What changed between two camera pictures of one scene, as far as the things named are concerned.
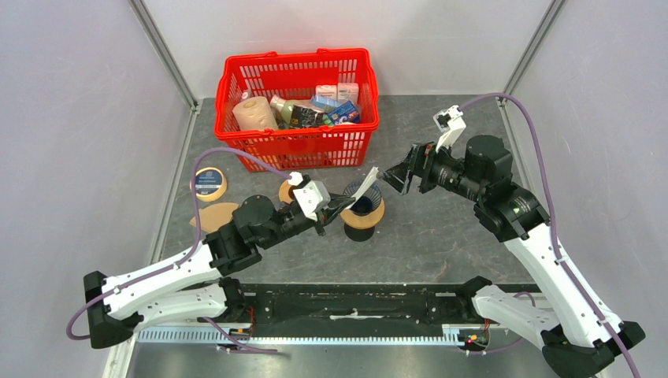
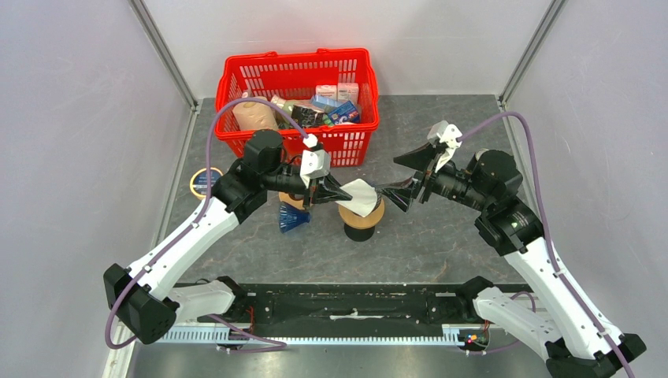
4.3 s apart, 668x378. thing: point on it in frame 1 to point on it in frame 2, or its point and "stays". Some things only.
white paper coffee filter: (366, 185) to (364, 197)
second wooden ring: (286, 192) stays
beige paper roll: (255, 113) stays
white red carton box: (348, 91) stays
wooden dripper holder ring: (351, 219) stays
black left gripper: (327, 215) to (327, 190)
